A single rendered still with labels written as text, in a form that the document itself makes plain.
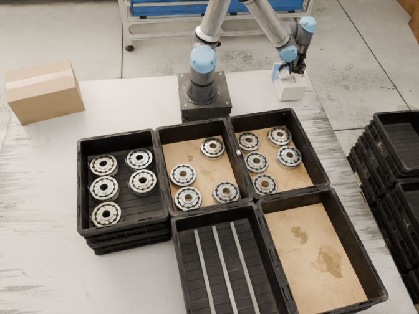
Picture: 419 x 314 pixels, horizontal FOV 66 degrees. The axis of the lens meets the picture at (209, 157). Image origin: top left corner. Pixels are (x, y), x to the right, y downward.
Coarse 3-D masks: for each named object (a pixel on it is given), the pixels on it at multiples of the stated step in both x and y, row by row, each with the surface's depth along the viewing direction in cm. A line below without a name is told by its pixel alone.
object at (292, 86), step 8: (280, 64) 176; (272, 72) 180; (288, 72) 172; (272, 80) 181; (280, 80) 169; (288, 80) 168; (296, 80) 169; (280, 88) 170; (288, 88) 166; (296, 88) 167; (304, 88) 168; (280, 96) 171; (288, 96) 170; (296, 96) 171
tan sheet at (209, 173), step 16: (176, 144) 139; (192, 144) 139; (176, 160) 134; (192, 160) 134; (208, 160) 135; (224, 160) 135; (208, 176) 130; (224, 176) 131; (176, 192) 126; (208, 192) 126
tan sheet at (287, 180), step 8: (264, 136) 143; (264, 144) 141; (264, 152) 138; (272, 152) 139; (272, 160) 136; (272, 168) 134; (280, 168) 134; (296, 168) 134; (304, 168) 134; (272, 176) 131; (280, 176) 132; (288, 176) 132; (296, 176) 132; (304, 176) 132; (280, 184) 129; (288, 184) 130; (296, 184) 130; (304, 184) 130; (312, 184) 130
